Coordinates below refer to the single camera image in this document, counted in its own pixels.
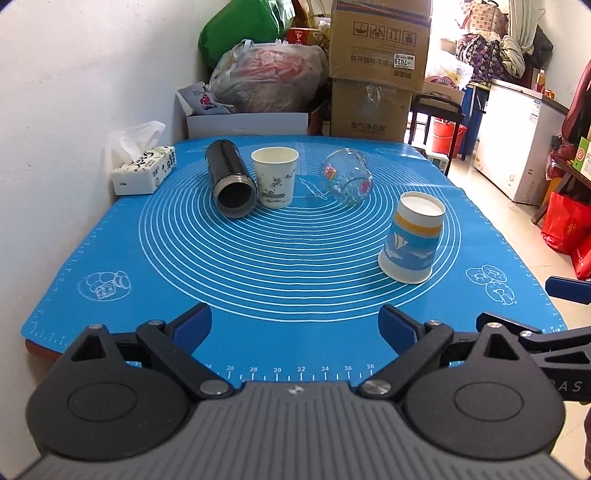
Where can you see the red plastic bucket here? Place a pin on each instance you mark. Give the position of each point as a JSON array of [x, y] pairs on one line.
[[449, 136]]

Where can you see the large taped cardboard box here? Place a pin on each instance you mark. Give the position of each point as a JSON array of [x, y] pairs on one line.
[[378, 41]]

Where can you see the small printed white bag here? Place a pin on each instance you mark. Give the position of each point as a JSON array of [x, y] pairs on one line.
[[205, 99]]

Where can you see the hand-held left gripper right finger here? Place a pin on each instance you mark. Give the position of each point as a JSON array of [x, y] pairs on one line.
[[396, 328]]

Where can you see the red gift bag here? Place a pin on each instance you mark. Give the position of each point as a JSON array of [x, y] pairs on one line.
[[563, 221], [582, 258]]

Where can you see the black chair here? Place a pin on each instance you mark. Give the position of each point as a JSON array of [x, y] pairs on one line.
[[436, 104]]

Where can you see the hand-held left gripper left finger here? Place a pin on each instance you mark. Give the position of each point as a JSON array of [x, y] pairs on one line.
[[193, 328]]

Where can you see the white tissue box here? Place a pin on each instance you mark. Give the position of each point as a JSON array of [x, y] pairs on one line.
[[145, 168]]

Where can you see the green plastic bag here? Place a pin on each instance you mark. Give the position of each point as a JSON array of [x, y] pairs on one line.
[[240, 27]]

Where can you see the purple patterned bag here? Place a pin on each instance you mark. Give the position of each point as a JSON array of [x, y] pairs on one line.
[[480, 55]]

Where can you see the grey green cloth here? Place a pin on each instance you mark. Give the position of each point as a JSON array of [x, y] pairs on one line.
[[513, 55]]

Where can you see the clear glass cup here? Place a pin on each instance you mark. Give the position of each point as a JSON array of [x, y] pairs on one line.
[[346, 177]]

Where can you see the white floral paper cup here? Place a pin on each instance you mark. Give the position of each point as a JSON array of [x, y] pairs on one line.
[[275, 184]]

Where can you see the dark wooden side table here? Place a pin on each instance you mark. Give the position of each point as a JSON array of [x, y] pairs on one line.
[[565, 168]]

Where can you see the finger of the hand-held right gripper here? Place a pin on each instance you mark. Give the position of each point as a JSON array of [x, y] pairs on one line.
[[512, 323], [570, 290]]

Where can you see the plain cardboard box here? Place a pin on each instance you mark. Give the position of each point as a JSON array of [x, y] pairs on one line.
[[369, 113]]

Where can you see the black thermos cup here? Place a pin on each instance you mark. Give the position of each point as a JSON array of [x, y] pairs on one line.
[[225, 161]]

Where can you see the pink box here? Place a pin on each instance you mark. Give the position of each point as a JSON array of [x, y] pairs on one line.
[[443, 90]]

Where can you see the dark red hanging garment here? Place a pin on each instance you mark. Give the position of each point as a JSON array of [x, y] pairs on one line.
[[579, 106]]

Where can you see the clear plastic bag red contents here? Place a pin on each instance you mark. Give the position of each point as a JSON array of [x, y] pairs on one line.
[[268, 74]]

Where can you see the green carton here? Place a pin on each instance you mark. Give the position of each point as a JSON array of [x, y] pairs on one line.
[[582, 157]]

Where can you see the blue sailboat paper cup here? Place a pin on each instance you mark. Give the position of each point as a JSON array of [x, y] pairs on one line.
[[411, 244]]

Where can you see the white chest freezer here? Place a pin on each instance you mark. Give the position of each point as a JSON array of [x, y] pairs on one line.
[[517, 138]]

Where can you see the white flat box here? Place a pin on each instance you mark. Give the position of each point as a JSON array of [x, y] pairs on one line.
[[249, 124]]

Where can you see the orange bottle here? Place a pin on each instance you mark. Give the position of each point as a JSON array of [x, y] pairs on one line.
[[540, 81]]

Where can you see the blue silicone baking mat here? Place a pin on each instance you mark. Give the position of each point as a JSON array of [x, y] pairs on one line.
[[295, 277]]

